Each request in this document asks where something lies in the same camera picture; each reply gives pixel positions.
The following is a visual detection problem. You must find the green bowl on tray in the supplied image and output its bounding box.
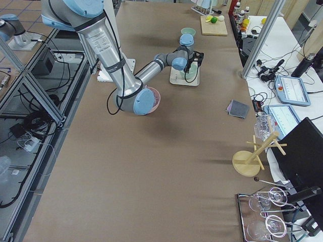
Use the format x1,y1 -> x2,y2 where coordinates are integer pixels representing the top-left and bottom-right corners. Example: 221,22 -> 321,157
180,71 -> 196,80

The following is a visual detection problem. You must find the cream rabbit serving tray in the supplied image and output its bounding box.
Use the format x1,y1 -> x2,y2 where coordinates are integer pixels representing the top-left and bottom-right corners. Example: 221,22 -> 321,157
170,57 -> 199,87

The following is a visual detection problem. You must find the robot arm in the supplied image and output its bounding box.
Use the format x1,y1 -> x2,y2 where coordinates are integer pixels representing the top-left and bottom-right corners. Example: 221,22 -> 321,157
41,0 -> 204,115
1,14 -> 26,41

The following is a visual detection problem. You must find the black water bottle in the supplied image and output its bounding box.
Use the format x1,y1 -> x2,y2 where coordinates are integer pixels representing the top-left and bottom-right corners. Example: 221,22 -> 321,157
291,53 -> 316,78

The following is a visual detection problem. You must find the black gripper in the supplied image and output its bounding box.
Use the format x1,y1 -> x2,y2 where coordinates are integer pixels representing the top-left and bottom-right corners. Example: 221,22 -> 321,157
184,51 -> 204,73

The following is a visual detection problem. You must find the grey folded cloth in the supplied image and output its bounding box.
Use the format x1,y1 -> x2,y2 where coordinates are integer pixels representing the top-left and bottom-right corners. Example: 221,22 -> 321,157
226,100 -> 250,119

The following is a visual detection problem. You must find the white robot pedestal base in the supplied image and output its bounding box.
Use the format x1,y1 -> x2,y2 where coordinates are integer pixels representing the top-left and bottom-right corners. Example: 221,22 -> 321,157
97,0 -> 136,82

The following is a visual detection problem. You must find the lemon slice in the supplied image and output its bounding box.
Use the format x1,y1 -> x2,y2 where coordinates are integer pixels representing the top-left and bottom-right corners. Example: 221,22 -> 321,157
206,15 -> 213,21

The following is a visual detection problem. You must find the aluminium frame post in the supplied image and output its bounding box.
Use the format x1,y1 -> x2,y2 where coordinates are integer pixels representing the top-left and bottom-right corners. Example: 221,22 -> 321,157
241,0 -> 286,80

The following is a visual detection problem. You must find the white garlic bulb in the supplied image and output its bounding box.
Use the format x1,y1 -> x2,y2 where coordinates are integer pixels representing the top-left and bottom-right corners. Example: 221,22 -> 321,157
218,15 -> 225,21

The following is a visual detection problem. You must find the blue teach pendant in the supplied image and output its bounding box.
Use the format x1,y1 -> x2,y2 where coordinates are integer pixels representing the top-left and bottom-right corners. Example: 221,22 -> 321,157
263,104 -> 301,140
275,76 -> 311,106

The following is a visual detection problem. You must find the pink bowl with ice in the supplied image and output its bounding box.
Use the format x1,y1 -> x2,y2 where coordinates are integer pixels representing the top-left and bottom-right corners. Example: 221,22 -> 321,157
146,86 -> 161,113

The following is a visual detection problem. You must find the wine glass rack tray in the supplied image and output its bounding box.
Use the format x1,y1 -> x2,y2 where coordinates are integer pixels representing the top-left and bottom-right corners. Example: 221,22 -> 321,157
237,187 -> 307,241

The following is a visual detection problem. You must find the black monitor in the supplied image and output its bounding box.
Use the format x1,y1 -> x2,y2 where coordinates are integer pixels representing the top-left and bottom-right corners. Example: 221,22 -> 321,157
272,117 -> 322,223

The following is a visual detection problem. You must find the wooden mug tree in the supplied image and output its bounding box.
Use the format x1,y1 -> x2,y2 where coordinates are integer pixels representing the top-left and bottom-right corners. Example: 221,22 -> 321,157
232,118 -> 288,177

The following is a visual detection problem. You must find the green bowl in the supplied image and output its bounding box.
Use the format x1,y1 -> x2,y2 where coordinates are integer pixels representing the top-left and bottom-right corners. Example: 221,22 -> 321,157
188,62 -> 197,72
180,71 -> 196,80
181,27 -> 196,36

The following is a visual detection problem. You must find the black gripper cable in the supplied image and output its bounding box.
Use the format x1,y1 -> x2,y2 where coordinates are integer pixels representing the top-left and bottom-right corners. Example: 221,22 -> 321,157
183,60 -> 200,84

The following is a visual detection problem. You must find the wooden cutting board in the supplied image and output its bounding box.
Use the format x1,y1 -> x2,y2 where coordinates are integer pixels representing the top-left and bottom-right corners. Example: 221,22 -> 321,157
200,16 -> 228,36

